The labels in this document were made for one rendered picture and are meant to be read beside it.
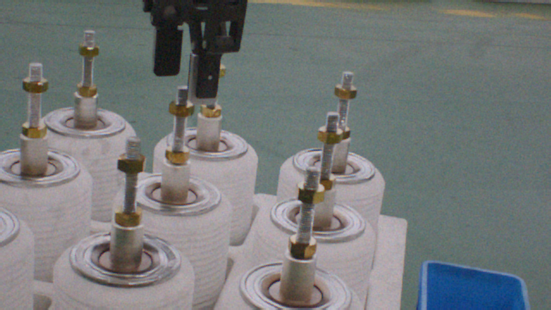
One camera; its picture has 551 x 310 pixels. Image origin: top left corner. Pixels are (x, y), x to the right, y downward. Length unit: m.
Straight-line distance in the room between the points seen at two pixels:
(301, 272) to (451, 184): 0.95
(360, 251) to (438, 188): 0.81
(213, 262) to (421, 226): 0.67
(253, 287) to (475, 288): 0.43
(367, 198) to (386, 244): 0.08
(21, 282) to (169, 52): 0.21
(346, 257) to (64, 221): 0.23
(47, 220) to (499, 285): 0.49
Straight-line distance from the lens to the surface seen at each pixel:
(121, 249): 0.62
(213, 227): 0.70
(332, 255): 0.68
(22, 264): 0.65
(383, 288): 0.79
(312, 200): 0.57
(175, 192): 0.72
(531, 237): 1.40
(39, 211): 0.73
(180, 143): 0.71
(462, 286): 1.00
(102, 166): 0.84
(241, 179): 0.82
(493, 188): 1.55
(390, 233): 0.89
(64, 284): 0.61
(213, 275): 0.73
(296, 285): 0.60
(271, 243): 0.69
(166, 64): 0.73
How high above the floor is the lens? 0.55
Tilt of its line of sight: 22 degrees down
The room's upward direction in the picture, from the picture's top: 7 degrees clockwise
